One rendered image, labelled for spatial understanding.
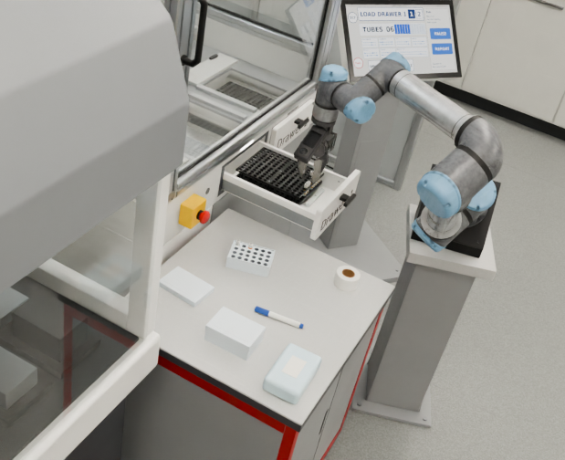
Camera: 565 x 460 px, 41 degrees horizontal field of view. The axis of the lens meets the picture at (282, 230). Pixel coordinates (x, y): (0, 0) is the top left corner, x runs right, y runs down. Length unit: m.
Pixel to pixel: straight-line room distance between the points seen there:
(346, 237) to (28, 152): 2.55
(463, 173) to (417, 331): 0.97
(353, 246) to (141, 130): 2.38
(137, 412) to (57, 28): 1.26
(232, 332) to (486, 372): 1.58
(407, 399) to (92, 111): 2.00
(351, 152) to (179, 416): 1.57
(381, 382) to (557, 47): 2.80
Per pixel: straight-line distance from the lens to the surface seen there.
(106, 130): 1.24
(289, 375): 1.87
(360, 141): 3.22
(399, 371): 2.83
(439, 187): 1.83
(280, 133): 2.58
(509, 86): 5.17
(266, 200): 2.29
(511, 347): 3.45
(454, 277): 2.54
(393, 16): 3.06
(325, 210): 2.22
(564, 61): 5.06
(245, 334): 1.93
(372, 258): 3.56
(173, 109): 1.37
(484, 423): 3.09
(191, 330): 1.99
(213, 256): 2.22
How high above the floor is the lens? 2.16
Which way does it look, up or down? 36 degrees down
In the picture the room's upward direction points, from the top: 12 degrees clockwise
